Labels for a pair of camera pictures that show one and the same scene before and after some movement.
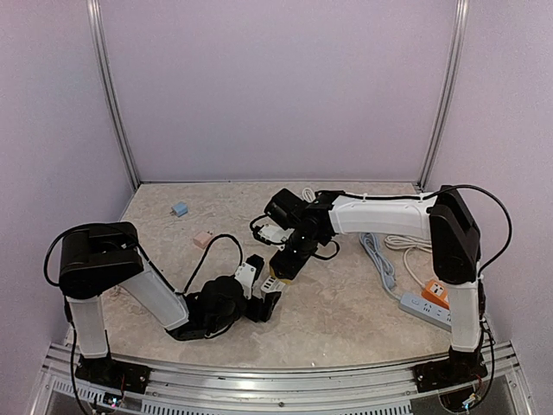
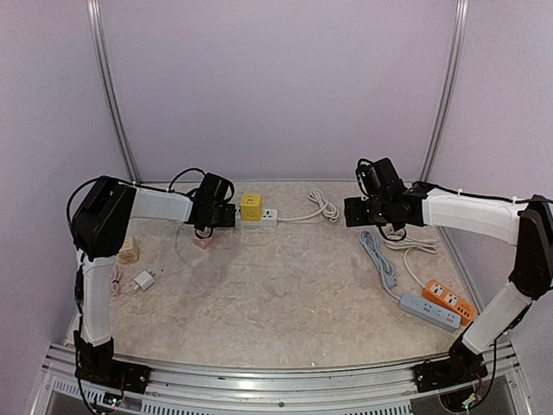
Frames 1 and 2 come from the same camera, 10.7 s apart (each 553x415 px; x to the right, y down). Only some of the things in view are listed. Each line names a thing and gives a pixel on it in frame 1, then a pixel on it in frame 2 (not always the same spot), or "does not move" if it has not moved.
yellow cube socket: x=281 y=279 -> x=251 y=207
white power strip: x=271 y=285 -> x=268 y=217
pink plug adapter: x=202 y=239 does not move
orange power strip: x=436 y=292 does not move
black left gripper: x=267 y=307 -> x=230 y=219
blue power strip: x=412 y=305 does not move
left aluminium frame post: x=94 y=8 does not move
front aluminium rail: x=493 y=379 does not move
